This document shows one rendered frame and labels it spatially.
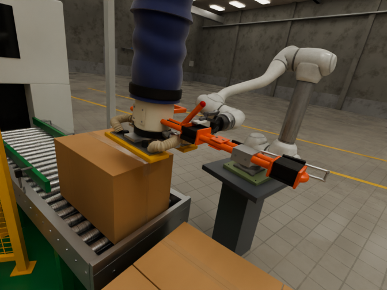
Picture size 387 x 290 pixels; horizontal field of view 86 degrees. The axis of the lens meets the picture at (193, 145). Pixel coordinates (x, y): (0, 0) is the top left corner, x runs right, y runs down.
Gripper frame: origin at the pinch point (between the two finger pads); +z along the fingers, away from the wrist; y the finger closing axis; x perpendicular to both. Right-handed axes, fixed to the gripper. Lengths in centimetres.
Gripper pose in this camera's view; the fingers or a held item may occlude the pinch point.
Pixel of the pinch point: (197, 129)
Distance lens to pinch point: 84.4
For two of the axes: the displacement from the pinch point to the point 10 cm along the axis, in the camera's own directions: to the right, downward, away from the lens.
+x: -8.0, -3.0, 5.2
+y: -1.2, 9.3, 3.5
